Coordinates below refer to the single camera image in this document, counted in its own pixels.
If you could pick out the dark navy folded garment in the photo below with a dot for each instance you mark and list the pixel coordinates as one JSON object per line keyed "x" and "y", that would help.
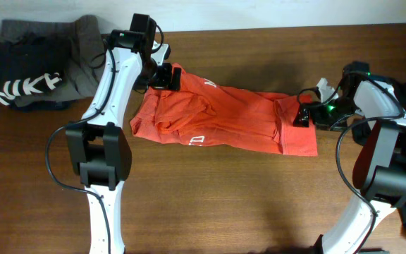
{"x": 44, "y": 106}

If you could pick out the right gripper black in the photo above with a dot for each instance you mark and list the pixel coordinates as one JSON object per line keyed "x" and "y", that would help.
{"x": 317, "y": 118}

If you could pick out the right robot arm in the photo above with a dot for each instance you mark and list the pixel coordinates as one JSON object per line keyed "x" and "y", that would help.
{"x": 360, "y": 218}

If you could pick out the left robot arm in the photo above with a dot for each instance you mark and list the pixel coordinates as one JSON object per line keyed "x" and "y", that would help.
{"x": 99, "y": 151}

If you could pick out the black folded shirt white letters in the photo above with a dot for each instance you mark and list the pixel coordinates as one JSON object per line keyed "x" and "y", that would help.
{"x": 32, "y": 66}

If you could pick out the orange red t-shirt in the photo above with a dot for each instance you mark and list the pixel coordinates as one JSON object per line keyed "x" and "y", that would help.
{"x": 203, "y": 113}

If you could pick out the grey folded pants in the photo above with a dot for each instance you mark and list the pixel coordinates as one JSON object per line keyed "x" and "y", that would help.
{"x": 85, "y": 67}

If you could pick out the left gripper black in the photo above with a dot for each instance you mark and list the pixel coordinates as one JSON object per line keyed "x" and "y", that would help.
{"x": 164, "y": 81}

